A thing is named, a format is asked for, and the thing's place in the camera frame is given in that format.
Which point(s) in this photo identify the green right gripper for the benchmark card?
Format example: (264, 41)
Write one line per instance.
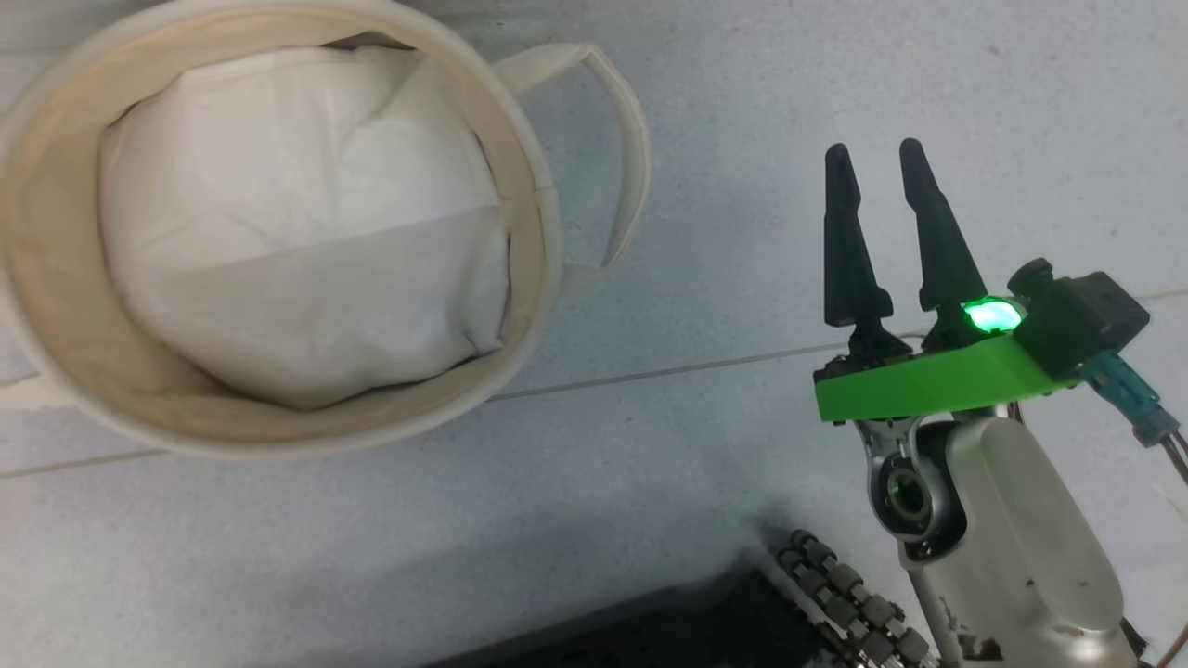
(928, 385)

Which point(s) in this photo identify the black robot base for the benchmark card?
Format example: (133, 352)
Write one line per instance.
(668, 631)

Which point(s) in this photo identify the cream fabric laundry basket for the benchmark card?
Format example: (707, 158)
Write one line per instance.
(520, 186)

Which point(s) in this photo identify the white cushion basket liner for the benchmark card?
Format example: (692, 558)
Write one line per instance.
(306, 232)

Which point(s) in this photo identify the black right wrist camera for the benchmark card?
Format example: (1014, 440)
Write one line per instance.
(1081, 320)

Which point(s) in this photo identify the teal right camera connector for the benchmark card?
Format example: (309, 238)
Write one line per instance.
(1128, 394)

